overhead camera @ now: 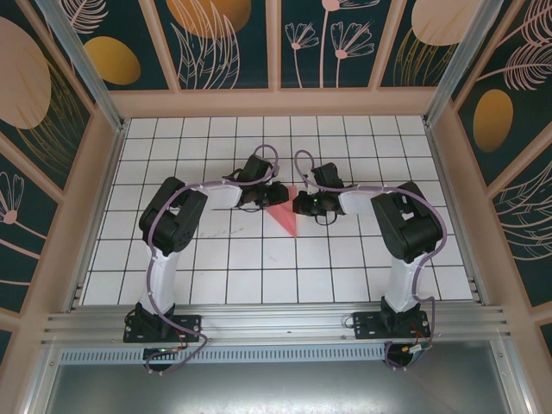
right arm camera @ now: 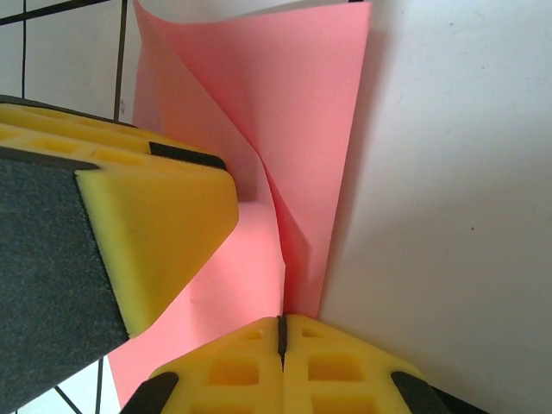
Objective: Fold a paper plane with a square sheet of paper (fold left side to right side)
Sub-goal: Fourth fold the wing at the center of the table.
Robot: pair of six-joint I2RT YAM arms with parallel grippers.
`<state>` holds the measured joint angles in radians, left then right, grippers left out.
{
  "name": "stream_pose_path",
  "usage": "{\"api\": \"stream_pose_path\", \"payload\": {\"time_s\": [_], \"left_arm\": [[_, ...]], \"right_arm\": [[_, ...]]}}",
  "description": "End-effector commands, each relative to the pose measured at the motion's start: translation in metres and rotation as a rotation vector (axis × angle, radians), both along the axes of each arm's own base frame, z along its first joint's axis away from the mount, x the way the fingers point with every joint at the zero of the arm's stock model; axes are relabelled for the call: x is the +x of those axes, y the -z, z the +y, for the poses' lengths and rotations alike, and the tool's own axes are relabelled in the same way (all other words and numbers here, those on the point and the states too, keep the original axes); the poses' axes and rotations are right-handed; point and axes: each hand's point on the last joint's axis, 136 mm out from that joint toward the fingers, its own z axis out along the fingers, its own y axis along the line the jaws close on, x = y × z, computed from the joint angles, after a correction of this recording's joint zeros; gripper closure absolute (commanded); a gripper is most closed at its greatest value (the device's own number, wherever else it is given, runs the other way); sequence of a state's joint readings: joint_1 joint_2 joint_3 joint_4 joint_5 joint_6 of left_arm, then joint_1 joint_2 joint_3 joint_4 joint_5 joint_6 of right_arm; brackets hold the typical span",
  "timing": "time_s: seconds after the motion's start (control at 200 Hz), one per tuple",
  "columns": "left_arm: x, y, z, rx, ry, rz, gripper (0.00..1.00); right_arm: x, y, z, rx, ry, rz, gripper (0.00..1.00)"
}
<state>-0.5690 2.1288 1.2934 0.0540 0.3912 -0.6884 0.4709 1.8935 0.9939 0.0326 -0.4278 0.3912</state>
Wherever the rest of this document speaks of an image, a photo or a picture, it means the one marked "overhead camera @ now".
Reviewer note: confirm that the pink paper sheet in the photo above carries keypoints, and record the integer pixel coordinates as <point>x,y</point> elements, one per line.
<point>284,217</point>

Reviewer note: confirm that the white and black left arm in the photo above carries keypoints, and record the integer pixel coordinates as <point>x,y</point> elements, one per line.
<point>164,280</point>

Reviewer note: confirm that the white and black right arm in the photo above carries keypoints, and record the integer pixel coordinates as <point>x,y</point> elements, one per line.
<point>403,280</point>

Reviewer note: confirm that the grey metal sheet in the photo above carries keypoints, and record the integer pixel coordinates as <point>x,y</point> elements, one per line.
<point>276,388</point>

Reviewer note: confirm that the dark panel with flower outlines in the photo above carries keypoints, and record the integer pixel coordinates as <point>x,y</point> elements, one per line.
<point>328,43</point>

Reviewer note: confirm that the dark panel with leaf sprays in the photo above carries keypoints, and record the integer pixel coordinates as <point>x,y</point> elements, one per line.
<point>207,43</point>

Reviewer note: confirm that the dark panel with pale disc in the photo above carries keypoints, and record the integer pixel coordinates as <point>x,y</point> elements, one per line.
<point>422,34</point>

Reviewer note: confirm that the dark panel with orange oval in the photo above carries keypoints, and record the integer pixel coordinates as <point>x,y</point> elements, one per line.
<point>112,60</point>

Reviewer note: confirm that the dark panel with feather outline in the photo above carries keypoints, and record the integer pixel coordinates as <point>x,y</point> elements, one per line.
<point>526,224</point>

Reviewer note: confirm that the dark panel, feather and oval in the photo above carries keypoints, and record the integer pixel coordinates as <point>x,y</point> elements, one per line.
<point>513,86</point>

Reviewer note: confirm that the dark panel, single flower outline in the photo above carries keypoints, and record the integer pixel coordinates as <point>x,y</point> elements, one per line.
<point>17,215</point>

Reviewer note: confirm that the dark panel, large pale oval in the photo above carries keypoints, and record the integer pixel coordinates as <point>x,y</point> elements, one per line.
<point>26,77</point>

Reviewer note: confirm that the aluminium mounting rail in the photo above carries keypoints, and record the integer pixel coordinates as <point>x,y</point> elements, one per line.
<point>276,323</point>

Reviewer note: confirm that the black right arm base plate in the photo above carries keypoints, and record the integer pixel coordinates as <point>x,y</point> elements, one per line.
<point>366,323</point>

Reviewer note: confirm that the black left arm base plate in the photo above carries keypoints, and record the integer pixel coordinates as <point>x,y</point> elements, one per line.
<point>190,323</point>

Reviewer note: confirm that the aluminium table side rail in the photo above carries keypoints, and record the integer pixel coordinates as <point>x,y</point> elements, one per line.
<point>77,297</point>
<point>478,289</point>

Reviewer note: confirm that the aluminium corner post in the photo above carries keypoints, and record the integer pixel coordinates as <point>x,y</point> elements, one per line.
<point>82,64</point>
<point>453,64</point>

